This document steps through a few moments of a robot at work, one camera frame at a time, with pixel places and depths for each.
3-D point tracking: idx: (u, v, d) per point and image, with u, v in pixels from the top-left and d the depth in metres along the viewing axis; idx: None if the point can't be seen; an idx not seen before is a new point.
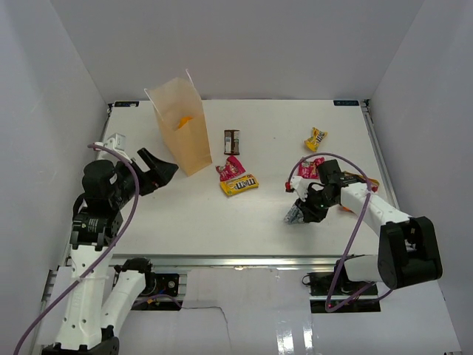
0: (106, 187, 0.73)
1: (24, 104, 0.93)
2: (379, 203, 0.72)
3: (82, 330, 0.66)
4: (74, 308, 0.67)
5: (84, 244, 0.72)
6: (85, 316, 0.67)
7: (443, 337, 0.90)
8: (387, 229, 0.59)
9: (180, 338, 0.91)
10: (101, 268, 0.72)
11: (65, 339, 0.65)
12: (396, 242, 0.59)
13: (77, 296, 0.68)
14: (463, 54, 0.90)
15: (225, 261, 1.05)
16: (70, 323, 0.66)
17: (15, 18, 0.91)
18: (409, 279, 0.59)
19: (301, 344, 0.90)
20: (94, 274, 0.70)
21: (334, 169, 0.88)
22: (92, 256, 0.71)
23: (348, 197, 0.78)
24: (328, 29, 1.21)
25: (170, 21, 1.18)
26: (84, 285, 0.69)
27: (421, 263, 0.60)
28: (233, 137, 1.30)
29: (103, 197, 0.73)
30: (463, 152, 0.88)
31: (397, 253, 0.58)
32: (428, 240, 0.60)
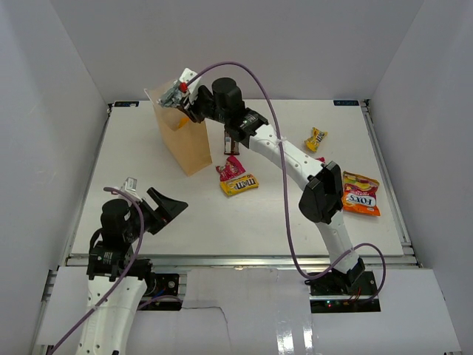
0: (120, 224, 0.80)
1: (24, 105, 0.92)
2: (292, 152, 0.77)
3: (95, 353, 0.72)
4: (89, 333, 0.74)
5: (100, 276, 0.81)
6: (98, 342, 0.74)
7: (442, 337, 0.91)
8: (311, 186, 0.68)
9: (181, 338, 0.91)
10: (114, 297, 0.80)
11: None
12: (319, 195, 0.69)
13: (92, 322, 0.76)
14: (462, 56, 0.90)
15: (225, 262, 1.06)
16: (85, 349, 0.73)
17: (14, 18, 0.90)
18: (327, 211, 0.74)
19: (301, 344, 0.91)
20: (108, 302, 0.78)
21: (237, 103, 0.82)
22: (104, 286, 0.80)
23: (259, 147, 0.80)
24: (329, 28, 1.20)
25: (169, 20, 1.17)
26: (99, 311, 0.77)
27: (335, 198, 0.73)
28: None
29: (118, 231, 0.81)
30: (462, 154, 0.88)
31: (319, 200, 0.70)
32: (336, 179, 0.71)
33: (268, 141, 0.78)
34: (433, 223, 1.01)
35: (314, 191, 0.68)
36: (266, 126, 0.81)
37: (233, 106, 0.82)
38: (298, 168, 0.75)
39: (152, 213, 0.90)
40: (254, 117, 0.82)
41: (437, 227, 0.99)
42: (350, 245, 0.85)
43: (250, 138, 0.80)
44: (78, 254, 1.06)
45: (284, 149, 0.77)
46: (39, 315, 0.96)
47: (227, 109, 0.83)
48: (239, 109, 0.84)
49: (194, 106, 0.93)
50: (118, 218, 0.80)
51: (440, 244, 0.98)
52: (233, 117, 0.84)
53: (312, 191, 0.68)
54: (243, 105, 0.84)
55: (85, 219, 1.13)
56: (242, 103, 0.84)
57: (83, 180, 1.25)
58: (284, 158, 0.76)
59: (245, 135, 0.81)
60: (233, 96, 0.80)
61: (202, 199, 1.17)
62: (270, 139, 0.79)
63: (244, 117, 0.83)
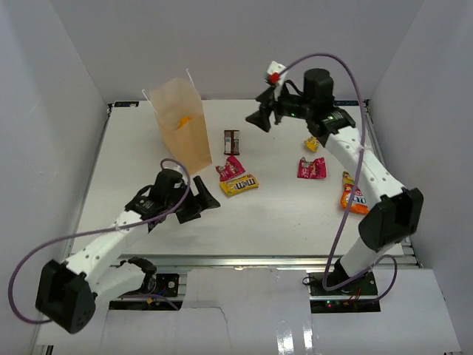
0: (169, 186, 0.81)
1: (24, 106, 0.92)
2: (371, 164, 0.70)
3: (91, 263, 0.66)
4: (97, 244, 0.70)
5: (134, 211, 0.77)
6: (100, 254, 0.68)
7: (441, 337, 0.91)
8: (381, 206, 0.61)
9: (181, 338, 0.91)
10: (134, 233, 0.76)
11: (73, 262, 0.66)
12: (387, 217, 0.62)
13: (106, 237, 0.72)
14: (462, 56, 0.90)
15: (225, 261, 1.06)
16: (85, 253, 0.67)
17: (15, 18, 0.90)
18: (386, 241, 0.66)
19: (301, 345, 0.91)
20: (128, 232, 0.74)
21: (326, 97, 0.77)
22: (133, 217, 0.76)
23: (337, 149, 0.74)
24: (329, 28, 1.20)
25: (169, 20, 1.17)
26: (117, 234, 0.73)
27: (401, 228, 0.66)
28: (233, 137, 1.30)
29: (164, 192, 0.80)
30: (462, 154, 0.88)
31: (383, 225, 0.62)
32: (413, 210, 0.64)
33: (349, 145, 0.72)
34: (432, 223, 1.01)
35: (382, 214, 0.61)
36: (352, 129, 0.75)
37: (321, 97, 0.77)
38: (373, 183, 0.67)
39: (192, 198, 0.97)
40: (341, 115, 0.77)
41: (436, 226, 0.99)
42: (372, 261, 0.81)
43: (329, 135, 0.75)
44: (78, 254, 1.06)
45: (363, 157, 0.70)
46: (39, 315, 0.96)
47: (312, 103, 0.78)
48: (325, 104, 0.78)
49: (277, 106, 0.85)
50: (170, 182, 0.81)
51: (440, 244, 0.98)
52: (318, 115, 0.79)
53: (380, 211, 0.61)
54: (330, 100, 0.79)
55: (85, 219, 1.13)
56: (332, 98, 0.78)
57: (84, 179, 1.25)
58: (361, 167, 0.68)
59: (327, 131, 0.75)
60: (324, 87, 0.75)
61: None
62: (352, 143, 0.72)
63: (329, 114, 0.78)
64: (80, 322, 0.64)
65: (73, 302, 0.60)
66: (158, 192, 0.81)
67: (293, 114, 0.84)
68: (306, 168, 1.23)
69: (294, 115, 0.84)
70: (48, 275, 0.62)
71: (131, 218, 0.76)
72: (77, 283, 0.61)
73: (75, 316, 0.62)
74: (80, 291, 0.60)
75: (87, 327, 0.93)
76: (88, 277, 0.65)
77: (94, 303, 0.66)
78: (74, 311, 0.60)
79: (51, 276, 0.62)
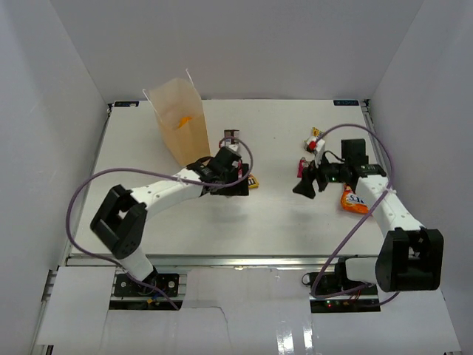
0: (229, 162, 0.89)
1: (23, 106, 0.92)
2: (393, 205, 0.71)
3: (150, 197, 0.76)
4: (160, 186, 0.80)
5: (194, 171, 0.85)
6: (160, 194, 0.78)
7: (441, 337, 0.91)
8: (394, 237, 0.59)
9: (181, 339, 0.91)
10: (188, 190, 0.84)
11: (137, 193, 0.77)
12: (400, 251, 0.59)
13: (168, 183, 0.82)
14: (463, 56, 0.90)
15: (225, 262, 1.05)
16: (149, 188, 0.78)
17: (14, 18, 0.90)
18: (402, 284, 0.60)
19: (301, 345, 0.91)
20: (185, 186, 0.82)
21: (359, 152, 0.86)
22: (193, 176, 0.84)
23: (363, 189, 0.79)
24: (329, 28, 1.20)
25: (169, 20, 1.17)
26: (177, 183, 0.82)
27: (420, 273, 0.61)
28: (233, 137, 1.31)
29: (224, 166, 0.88)
30: (463, 154, 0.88)
31: (396, 259, 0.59)
32: (431, 252, 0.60)
33: (374, 187, 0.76)
34: (432, 223, 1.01)
35: (394, 245, 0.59)
36: (382, 177, 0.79)
37: (355, 154, 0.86)
38: (390, 217, 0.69)
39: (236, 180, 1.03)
40: (375, 166, 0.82)
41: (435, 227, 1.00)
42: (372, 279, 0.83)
43: (360, 177, 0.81)
44: (78, 254, 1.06)
45: (386, 197, 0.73)
46: (39, 315, 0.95)
47: (347, 160, 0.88)
48: (361, 160, 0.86)
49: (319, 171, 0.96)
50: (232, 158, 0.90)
51: None
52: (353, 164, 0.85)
53: (392, 242, 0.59)
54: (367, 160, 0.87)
55: (85, 219, 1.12)
56: (367, 158, 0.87)
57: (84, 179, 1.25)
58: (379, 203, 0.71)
59: (356, 175, 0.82)
60: (355, 144, 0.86)
61: (202, 199, 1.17)
62: (378, 186, 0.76)
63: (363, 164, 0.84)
64: (125, 248, 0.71)
65: (130, 223, 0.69)
66: (218, 164, 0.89)
67: (335, 177, 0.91)
68: None
69: (335, 180, 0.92)
70: (113, 197, 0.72)
71: (192, 176, 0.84)
72: (138, 208, 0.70)
73: (125, 240, 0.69)
74: (137, 216, 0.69)
75: (87, 327, 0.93)
76: (146, 208, 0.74)
77: (140, 237, 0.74)
78: (126, 234, 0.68)
79: (115, 198, 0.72)
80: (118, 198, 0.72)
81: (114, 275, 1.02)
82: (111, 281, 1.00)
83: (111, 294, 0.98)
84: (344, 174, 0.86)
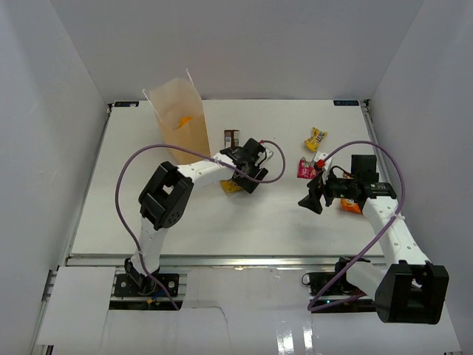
0: (256, 150, 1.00)
1: (24, 106, 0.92)
2: (399, 232, 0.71)
3: (193, 174, 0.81)
4: (201, 165, 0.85)
5: (228, 156, 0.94)
6: (202, 172, 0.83)
7: (441, 338, 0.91)
8: (397, 269, 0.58)
9: (181, 339, 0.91)
10: (221, 172, 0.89)
11: (182, 168, 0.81)
12: (403, 284, 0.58)
13: (207, 164, 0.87)
14: (463, 57, 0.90)
15: (225, 262, 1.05)
16: (192, 166, 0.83)
17: (15, 18, 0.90)
18: (400, 316, 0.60)
19: (301, 345, 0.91)
20: (222, 167, 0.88)
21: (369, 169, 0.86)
22: (227, 159, 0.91)
23: (371, 211, 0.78)
24: (329, 29, 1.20)
25: (170, 20, 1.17)
26: (215, 165, 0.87)
27: (419, 306, 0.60)
28: (233, 137, 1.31)
29: (252, 153, 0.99)
30: (463, 154, 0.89)
31: (399, 291, 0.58)
32: (435, 288, 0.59)
33: (382, 210, 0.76)
34: (431, 224, 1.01)
35: (397, 277, 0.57)
36: (392, 200, 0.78)
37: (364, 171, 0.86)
38: (395, 248, 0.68)
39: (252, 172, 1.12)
40: (385, 186, 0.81)
41: (435, 227, 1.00)
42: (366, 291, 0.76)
43: (368, 198, 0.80)
44: (78, 254, 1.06)
45: (394, 224, 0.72)
46: (39, 315, 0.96)
47: (357, 177, 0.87)
48: (369, 177, 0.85)
49: (325, 188, 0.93)
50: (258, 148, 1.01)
51: (439, 244, 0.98)
52: (362, 181, 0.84)
53: (395, 274, 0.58)
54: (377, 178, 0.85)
55: (84, 219, 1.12)
56: (377, 176, 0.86)
57: (83, 179, 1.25)
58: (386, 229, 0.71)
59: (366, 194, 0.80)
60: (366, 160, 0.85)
61: (202, 198, 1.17)
62: (386, 209, 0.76)
63: (372, 183, 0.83)
64: (170, 219, 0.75)
65: (179, 196, 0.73)
66: (246, 152, 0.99)
67: (343, 195, 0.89)
68: (306, 168, 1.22)
69: (342, 196, 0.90)
70: (162, 172, 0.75)
71: (226, 160, 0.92)
72: (186, 183, 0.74)
73: (171, 211, 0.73)
74: (186, 189, 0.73)
75: (87, 327, 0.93)
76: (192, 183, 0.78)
77: (183, 208, 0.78)
78: (174, 205, 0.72)
79: (164, 173, 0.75)
80: (167, 174, 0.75)
81: (114, 275, 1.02)
82: (111, 281, 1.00)
83: (111, 294, 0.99)
84: (352, 191, 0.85)
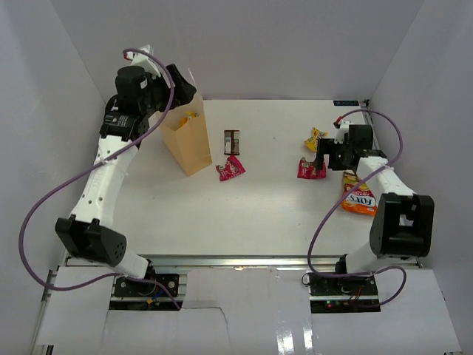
0: (136, 89, 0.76)
1: (24, 106, 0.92)
2: (390, 177, 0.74)
3: (97, 206, 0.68)
4: (94, 186, 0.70)
5: (112, 135, 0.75)
6: (103, 196, 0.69)
7: (441, 337, 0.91)
8: (387, 197, 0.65)
9: (180, 339, 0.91)
10: (123, 160, 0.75)
11: (80, 212, 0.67)
12: (394, 210, 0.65)
13: (97, 177, 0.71)
14: (461, 57, 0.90)
15: (225, 262, 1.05)
16: (88, 199, 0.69)
17: (15, 20, 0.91)
18: (392, 247, 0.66)
19: (301, 345, 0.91)
20: (117, 161, 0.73)
21: (363, 138, 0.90)
22: (115, 145, 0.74)
23: (363, 169, 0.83)
24: (328, 29, 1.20)
25: (169, 20, 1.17)
26: (106, 168, 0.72)
27: (411, 238, 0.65)
28: (233, 137, 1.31)
29: (134, 98, 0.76)
30: (463, 154, 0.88)
31: (389, 219, 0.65)
32: (423, 218, 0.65)
33: (374, 164, 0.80)
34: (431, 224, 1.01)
35: (386, 203, 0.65)
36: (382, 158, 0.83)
37: (358, 140, 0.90)
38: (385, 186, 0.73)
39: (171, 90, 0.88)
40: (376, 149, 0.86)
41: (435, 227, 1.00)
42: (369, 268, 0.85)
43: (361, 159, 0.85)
44: None
45: (383, 172, 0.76)
46: (39, 315, 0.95)
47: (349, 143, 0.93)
48: (363, 146, 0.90)
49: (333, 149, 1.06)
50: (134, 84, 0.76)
51: (440, 243, 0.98)
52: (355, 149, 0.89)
53: (384, 203, 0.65)
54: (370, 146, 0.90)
55: None
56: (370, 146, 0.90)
57: (83, 178, 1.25)
58: (375, 174, 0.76)
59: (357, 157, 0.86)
60: (361, 130, 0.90)
61: (202, 198, 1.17)
62: (378, 163, 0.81)
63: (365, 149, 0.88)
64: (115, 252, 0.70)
65: (101, 245, 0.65)
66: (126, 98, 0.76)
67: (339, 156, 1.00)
68: (306, 168, 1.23)
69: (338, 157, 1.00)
70: (66, 236, 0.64)
71: (114, 144, 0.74)
72: (94, 228, 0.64)
73: (111, 252, 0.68)
74: (101, 233, 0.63)
75: (89, 327, 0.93)
76: (100, 220, 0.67)
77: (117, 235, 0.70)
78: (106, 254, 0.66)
79: (68, 235, 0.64)
80: (70, 234, 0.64)
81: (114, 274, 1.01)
82: (111, 282, 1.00)
83: (111, 294, 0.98)
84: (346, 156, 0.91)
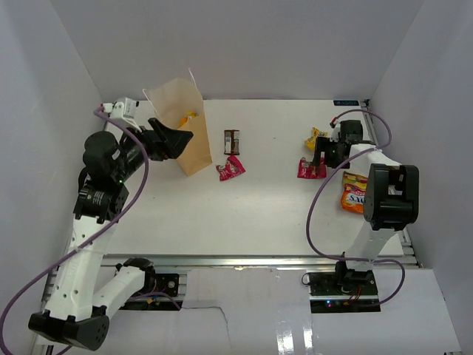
0: (109, 163, 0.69)
1: (24, 105, 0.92)
2: (380, 157, 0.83)
3: (72, 302, 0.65)
4: (69, 276, 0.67)
5: (88, 215, 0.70)
6: (77, 288, 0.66)
7: (441, 337, 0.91)
8: (376, 166, 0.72)
9: (180, 339, 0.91)
10: (100, 241, 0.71)
11: (55, 308, 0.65)
12: (381, 175, 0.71)
13: (72, 265, 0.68)
14: (462, 57, 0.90)
15: (225, 261, 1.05)
16: (62, 293, 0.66)
17: (15, 19, 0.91)
18: (385, 213, 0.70)
19: (301, 345, 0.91)
20: (92, 246, 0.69)
21: (354, 132, 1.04)
22: (90, 228, 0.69)
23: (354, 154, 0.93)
24: (329, 29, 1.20)
25: (170, 20, 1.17)
26: (80, 257, 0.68)
27: (401, 203, 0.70)
28: (233, 137, 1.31)
29: (107, 174, 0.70)
30: (463, 154, 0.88)
31: (376, 187, 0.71)
32: (409, 183, 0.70)
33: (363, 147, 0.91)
34: (431, 224, 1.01)
35: (373, 169, 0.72)
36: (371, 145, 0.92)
37: (351, 133, 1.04)
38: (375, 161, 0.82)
39: (154, 147, 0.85)
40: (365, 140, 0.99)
41: (435, 227, 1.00)
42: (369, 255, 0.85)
43: (352, 146, 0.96)
44: None
45: (371, 153, 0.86)
46: None
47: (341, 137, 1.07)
48: (355, 137, 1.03)
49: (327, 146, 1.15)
50: (105, 160, 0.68)
51: (440, 243, 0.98)
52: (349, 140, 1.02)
53: (373, 170, 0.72)
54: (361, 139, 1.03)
55: None
56: (361, 138, 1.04)
57: None
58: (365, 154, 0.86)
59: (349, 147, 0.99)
60: (352, 124, 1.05)
61: (202, 198, 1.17)
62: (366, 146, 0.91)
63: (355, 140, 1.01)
64: (95, 337, 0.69)
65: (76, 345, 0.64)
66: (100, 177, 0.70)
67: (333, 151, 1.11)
68: (306, 168, 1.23)
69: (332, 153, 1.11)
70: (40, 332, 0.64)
71: (89, 227, 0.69)
72: (71, 330, 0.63)
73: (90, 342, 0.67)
74: None
75: None
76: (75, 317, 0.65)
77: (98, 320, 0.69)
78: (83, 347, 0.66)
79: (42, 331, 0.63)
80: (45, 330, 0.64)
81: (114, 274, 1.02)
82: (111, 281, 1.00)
83: None
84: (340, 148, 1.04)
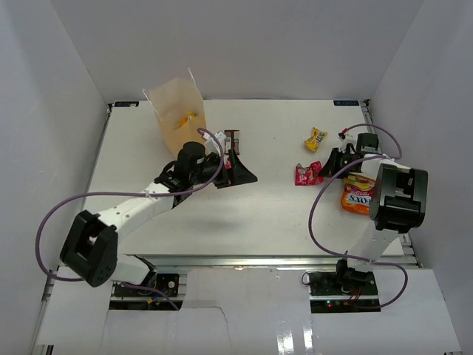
0: (192, 164, 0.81)
1: (24, 105, 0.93)
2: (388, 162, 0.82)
3: (121, 220, 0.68)
4: (128, 205, 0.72)
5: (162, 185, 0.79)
6: (130, 214, 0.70)
7: (441, 337, 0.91)
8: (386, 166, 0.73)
9: (180, 338, 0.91)
10: (161, 204, 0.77)
11: (104, 215, 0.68)
12: (392, 174, 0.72)
13: (137, 201, 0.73)
14: (461, 57, 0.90)
15: (225, 261, 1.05)
16: (117, 209, 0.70)
17: (15, 19, 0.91)
18: (389, 212, 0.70)
19: (301, 344, 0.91)
20: (157, 201, 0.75)
21: (370, 143, 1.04)
22: (161, 188, 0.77)
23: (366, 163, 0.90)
24: (328, 29, 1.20)
25: (170, 20, 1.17)
26: (146, 199, 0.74)
27: (406, 205, 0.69)
28: (233, 137, 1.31)
29: (188, 171, 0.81)
30: (463, 154, 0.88)
31: (385, 186, 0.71)
32: (418, 186, 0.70)
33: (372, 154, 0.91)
34: (431, 224, 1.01)
35: (384, 167, 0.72)
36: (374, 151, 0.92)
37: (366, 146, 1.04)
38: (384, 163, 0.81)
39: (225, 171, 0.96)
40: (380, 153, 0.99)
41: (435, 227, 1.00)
42: (372, 257, 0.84)
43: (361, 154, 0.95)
44: None
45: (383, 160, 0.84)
46: (39, 315, 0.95)
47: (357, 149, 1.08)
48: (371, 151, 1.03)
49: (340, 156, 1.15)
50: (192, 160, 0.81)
51: (440, 243, 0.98)
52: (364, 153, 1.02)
53: (383, 167, 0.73)
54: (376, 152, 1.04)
55: None
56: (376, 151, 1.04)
57: (83, 178, 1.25)
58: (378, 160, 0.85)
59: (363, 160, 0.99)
60: (368, 137, 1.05)
61: (202, 198, 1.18)
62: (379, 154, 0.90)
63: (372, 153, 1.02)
64: (100, 271, 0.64)
65: (99, 251, 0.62)
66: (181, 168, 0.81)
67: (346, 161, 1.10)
68: (303, 176, 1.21)
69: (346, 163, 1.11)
70: (79, 224, 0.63)
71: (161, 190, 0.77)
72: (108, 233, 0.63)
73: (98, 268, 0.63)
74: (106, 242, 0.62)
75: (88, 327, 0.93)
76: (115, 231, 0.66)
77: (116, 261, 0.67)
78: (96, 262, 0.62)
79: (82, 225, 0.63)
80: (86, 223, 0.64)
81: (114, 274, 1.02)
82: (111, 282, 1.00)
83: (111, 294, 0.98)
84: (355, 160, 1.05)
